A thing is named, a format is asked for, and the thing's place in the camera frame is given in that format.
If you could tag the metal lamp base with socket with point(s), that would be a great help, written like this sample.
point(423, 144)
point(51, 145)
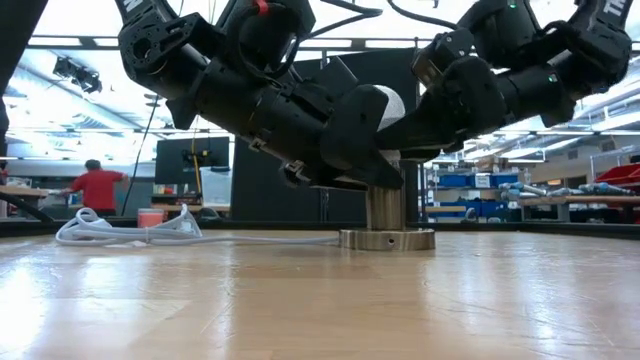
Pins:
point(385, 240)

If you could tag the yellow upright tool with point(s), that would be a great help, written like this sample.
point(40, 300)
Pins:
point(196, 170)

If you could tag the person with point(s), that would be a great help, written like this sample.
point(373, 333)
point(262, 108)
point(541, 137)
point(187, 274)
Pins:
point(97, 190)

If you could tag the black ceiling-mounted device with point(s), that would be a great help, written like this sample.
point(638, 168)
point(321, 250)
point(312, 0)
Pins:
point(77, 75)

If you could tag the black monitor screen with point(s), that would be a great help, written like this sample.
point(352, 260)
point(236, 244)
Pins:
point(172, 160)

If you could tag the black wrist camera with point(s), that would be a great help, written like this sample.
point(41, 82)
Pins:
point(440, 52)
point(270, 45)

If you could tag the white frosted lightbulb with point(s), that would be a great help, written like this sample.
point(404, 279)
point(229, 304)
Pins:
point(395, 110)

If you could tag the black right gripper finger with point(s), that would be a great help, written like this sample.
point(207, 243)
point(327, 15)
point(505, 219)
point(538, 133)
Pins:
point(425, 130)
point(422, 154)

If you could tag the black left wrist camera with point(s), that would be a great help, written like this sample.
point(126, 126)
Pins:
point(270, 45)

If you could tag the background desk with dark leg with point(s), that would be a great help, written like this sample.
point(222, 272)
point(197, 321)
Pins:
point(20, 192)

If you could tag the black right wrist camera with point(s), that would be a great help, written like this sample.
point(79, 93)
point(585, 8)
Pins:
point(440, 52)

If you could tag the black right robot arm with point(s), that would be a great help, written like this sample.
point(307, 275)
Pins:
point(550, 50)

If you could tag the blue storage bin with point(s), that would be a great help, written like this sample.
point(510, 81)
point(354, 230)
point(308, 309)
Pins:
point(505, 179)
point(455, 180)

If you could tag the background wooden workbench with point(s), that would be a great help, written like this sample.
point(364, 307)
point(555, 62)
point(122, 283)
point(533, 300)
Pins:
point(575, 201)

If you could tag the rack with red bins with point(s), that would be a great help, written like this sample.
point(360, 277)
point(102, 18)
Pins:
point(620, 174)

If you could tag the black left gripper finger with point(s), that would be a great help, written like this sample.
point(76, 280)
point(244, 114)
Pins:
point(355, 140)
point(300, 172)

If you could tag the clear plastic bin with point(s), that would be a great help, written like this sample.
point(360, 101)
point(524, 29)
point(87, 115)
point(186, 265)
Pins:
point(216, 187)

